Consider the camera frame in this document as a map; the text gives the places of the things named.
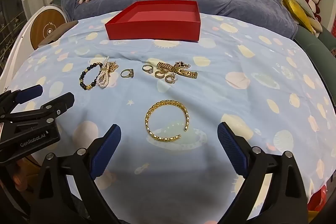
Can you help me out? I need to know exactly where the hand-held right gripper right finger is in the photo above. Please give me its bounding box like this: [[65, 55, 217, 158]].
[[217, 122, 309, 224]]

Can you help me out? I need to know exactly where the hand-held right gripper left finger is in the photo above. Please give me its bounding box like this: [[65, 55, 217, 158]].
[[28, 124, 137, 224]]

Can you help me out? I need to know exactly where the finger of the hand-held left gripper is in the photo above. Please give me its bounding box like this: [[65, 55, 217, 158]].
[[0, 92, 75, 133], [0, 84, 44, 116]]

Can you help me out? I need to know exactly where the black bead bracelet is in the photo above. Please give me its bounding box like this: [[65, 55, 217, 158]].
[[79, 62, 103, 90]]

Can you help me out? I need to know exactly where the white pearl bracelet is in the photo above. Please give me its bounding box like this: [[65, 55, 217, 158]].
[[96, 56, 112, 88]]

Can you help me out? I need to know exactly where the gold cuff bracelet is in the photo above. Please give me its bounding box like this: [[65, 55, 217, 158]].
[[145, 100, 190, 141]]

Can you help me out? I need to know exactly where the gold link watch-band bracelet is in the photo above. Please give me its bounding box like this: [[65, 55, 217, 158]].
[[157, 61, 198, 79]]

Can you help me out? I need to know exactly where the red cardboard box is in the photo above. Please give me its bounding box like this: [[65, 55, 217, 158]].
[[104, 0, 202, 42]]

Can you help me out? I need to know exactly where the brown flat pouch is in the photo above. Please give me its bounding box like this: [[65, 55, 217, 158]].
[[38, 21, 79, 47]]

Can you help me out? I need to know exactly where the white round device wooden face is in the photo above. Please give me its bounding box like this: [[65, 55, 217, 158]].
[[0, 5, 67, 77]]

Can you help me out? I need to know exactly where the green sofa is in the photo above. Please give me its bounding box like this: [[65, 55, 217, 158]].
[[50, 0, 336, 58]]

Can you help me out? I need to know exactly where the gold pillow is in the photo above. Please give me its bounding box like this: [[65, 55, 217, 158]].
[[281, 0, 315, 34]]

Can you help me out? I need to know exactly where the small chain with dark charm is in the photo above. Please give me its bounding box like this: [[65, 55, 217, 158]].
[[174, 61, 192, 70]]

